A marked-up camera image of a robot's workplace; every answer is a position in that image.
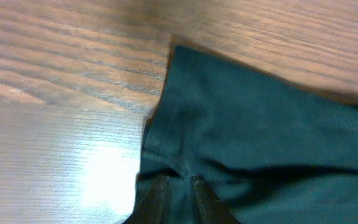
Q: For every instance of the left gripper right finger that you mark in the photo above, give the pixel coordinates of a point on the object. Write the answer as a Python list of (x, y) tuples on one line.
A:
[(208, 209)]

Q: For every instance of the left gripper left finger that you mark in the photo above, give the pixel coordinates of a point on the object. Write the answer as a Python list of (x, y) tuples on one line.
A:
[(154, 207)]

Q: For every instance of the black t-shirt with white logo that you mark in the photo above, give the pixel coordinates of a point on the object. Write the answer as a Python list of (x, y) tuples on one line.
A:
[(271, 152)]

